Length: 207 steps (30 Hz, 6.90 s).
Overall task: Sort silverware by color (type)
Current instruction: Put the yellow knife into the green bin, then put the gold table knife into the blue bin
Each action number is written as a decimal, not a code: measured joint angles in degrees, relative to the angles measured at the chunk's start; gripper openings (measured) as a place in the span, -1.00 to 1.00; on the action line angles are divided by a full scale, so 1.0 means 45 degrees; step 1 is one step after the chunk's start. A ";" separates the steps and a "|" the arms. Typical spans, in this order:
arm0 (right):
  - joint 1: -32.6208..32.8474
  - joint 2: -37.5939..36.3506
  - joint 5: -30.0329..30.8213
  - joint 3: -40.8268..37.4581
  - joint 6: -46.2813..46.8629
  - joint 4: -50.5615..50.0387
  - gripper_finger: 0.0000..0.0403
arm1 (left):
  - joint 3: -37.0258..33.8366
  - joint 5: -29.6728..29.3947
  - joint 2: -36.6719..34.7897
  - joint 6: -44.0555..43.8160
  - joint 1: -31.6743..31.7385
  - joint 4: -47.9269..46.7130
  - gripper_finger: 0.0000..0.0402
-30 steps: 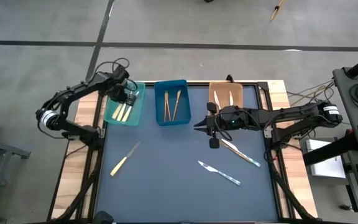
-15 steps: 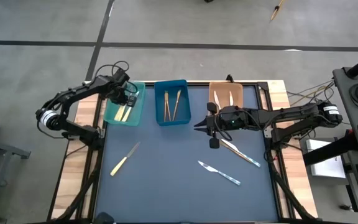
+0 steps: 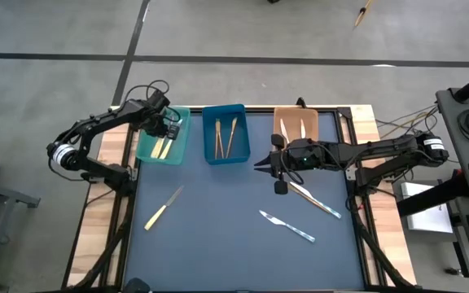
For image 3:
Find black aluminium table frame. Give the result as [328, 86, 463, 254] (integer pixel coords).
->
[61, 106, 413, 293]

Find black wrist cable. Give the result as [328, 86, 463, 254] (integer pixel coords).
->
[274, 162, 305, 196]
[122, 79, 171, 107]

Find loose floor cables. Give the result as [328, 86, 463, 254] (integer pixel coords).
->
[375, 104, 460, 164]

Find teal plastic bin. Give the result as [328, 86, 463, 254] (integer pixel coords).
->
[135, 104, 191, 166]

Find wooden spoon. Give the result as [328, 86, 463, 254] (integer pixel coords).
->
[217, 119, 225, 160]

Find black angled stand beam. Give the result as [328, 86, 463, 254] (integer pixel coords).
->
[396, 173, 463, 217]

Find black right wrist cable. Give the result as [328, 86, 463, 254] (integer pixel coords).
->
[274, 162, 305, 196]

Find gray equipment cart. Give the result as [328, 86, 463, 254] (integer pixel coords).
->
[436, 87, 469, 200]

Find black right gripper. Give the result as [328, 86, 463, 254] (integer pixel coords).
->
[253, 140, 323, 177]

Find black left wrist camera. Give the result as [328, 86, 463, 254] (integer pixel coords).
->
[151, 90, 171, 108]

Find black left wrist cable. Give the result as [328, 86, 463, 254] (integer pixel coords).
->
[122, 79, 171, 107]

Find dark rounded object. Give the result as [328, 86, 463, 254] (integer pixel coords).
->
[122, 277, 152, 293]

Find cream-handled cutlery piece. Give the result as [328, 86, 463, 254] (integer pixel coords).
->
[150, 116, 175, 160]
[143, 185, 185, 232]

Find orange plastic bin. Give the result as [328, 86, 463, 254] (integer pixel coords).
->
[271, 106, 320, 150]

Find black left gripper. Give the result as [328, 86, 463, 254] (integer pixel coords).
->
[138, 107, 181, 141]

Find white flat panel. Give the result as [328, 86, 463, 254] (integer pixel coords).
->
[400, 181, 455, 235]

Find blue plastic bin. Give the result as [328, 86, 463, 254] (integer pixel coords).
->
[201, 103, 252, 166]

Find marbled-handle silver knife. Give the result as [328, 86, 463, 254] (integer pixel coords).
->
[258, 209, 317, 243]
[289, 181, 343, 220]

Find blue-gray table mat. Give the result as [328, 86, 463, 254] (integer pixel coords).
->
[122, 112, 366, 292]

